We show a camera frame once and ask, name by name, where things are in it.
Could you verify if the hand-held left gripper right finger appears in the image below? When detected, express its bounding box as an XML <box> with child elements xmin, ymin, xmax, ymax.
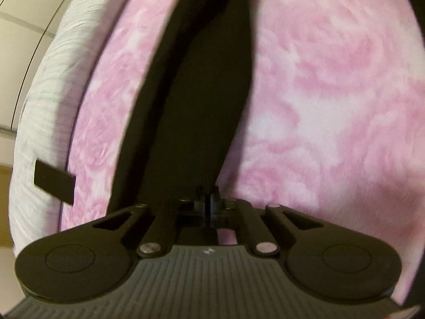
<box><xmin>206</xmin><ymin>187</ymin><xmax>325</xmax><ymax>258</ymax></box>

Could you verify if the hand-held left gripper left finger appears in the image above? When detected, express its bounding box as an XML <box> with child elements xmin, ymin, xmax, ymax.
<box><xmin>93</xmin><ymin>189</ymin><xmax>207</xmax><ymax>259</ymax></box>

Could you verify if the black garment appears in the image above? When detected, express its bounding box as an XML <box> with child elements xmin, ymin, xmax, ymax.
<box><xmin>111</xmin><ymin>0</ymin><xmax>277</xmax><ymax>230</ymax></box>

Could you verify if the white mattress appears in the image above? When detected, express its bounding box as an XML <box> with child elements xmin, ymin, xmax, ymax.
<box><xmin>8</xmin><ymin>0</ymin><xmax>147</xmax><ymax>250</ymax></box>

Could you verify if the pink floral bed sheet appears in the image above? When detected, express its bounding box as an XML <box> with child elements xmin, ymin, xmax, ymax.
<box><xmin>58</xmin><ymin>0</ymin><xmax>425</xmax><ymax>308</ymax></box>

